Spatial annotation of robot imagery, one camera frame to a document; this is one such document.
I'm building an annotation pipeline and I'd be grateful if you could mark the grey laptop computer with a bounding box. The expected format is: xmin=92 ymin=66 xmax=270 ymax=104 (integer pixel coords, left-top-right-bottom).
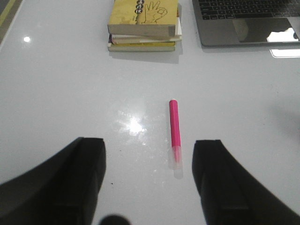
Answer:
xmin=192 ymin=0 xmax=300 ymax=47

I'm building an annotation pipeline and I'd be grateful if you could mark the pink highlighter pen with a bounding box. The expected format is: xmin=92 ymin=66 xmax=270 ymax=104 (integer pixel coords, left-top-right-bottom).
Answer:
xmin=168 ymin=99 xmax=183 ymax=179

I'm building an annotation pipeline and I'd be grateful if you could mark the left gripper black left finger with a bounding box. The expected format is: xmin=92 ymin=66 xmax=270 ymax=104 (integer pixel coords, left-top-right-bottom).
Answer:
xmin=0 ymin=137 xmax=106 ymax=225

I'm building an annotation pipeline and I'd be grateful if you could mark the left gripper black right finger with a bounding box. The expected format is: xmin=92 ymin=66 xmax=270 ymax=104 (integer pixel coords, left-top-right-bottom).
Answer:
xmin=192 ymin=140 xmax=300 ymax=225

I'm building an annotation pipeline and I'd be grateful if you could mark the top yellow book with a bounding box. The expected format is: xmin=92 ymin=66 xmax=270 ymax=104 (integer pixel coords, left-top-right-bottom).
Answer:
xmin=107 ymin=0 xmax=178 ymax=37

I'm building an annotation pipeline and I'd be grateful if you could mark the bottom yellow-green book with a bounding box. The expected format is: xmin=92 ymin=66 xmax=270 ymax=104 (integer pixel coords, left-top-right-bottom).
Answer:
xmin=108 ymin=42 xmax=176 ymax=52

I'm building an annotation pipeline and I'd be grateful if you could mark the middle white book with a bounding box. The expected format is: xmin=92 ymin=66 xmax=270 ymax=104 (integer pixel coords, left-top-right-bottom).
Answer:
xmin=109 ymin=17 xmax=182 ymax=45

